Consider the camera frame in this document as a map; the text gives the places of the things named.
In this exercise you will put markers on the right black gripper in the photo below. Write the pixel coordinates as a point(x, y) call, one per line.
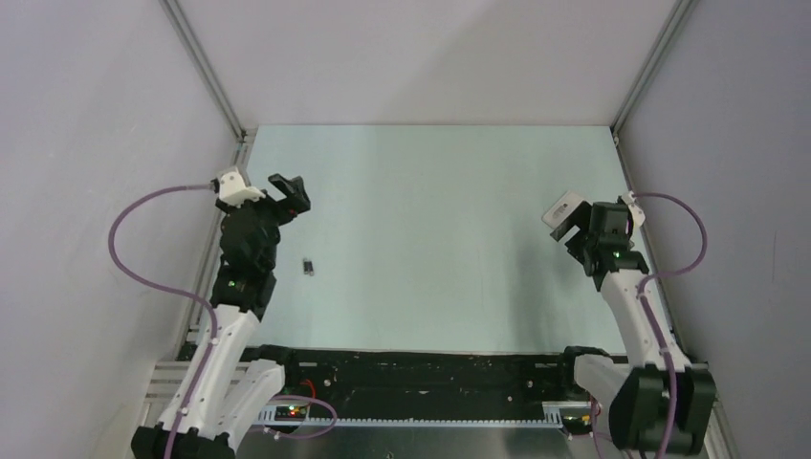
point(581, 220)

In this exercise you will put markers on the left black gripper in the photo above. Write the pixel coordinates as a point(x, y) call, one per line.
point(296, 199)

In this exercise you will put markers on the white remote control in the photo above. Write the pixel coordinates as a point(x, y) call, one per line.
point(568, 203)

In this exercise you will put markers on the small black battery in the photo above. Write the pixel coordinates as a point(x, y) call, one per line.
point(308, 266)

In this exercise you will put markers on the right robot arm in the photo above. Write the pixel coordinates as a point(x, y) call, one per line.
point(658, 402)

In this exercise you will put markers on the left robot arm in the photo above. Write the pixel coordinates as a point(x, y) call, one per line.
point(209, 415)

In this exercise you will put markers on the right electronics board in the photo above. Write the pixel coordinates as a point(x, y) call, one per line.
point(577, 426)

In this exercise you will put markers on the electronics board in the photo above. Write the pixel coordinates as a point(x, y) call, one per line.
point(290, 413)
point(577, 426)

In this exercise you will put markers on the left electronics board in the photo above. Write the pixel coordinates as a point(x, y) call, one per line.
point(290, 413)

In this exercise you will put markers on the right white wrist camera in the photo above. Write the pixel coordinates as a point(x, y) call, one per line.
point(631, 200)

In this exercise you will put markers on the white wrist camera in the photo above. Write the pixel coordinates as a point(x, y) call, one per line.
point(631, 200)
point(233, 188)

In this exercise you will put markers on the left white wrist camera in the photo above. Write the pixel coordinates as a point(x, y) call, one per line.
point(233, 188)

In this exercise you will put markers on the left aluminium frame post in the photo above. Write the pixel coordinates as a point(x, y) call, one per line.
point(189, 40)

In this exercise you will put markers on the aluminium frame post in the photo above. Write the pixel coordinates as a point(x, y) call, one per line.
point(189, 40)
point(673, 26)

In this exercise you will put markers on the grey slotted cable duct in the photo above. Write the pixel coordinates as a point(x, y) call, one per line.
point(269, 417)

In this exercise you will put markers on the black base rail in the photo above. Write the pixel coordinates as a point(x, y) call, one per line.
point(382, 387)

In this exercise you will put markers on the right aluminium frame post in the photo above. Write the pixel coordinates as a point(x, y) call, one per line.
point(673, 26)

